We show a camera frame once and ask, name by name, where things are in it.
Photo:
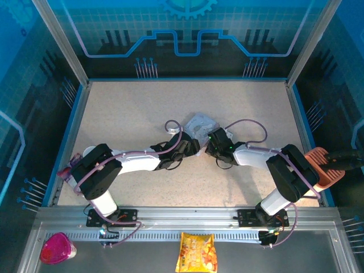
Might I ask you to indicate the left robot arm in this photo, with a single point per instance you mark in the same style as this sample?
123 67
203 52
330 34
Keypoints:
136 162

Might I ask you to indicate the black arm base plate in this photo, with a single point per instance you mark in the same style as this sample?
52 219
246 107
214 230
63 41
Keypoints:
128 214
246 217

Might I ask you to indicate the small controller board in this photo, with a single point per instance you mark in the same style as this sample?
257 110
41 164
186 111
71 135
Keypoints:
103 231
270 232

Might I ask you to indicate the aluminium base beam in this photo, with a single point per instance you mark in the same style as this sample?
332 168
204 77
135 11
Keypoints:
185 216

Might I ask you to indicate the cartoon dog print pouch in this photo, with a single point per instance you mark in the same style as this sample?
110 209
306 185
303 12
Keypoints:
199 125

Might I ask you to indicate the aluminium frame post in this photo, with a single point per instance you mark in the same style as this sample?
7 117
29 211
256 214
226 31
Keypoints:
62 42
310 42

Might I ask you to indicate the yellow snack bag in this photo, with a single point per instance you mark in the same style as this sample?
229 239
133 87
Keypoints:
196 253

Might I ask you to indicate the pink plastic object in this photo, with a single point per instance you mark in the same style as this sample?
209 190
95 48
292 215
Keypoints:
64 173

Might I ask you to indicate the magenta triangular container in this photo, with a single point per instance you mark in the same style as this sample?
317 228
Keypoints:
55 248

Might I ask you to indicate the blue table edge strip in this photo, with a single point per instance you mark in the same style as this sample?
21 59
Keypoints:
307 125
61 148
187 79

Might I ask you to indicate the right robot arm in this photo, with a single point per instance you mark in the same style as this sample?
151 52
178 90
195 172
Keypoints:
253 155

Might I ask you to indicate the orange slatted plastic holder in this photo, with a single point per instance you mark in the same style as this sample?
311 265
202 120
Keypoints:
318 155

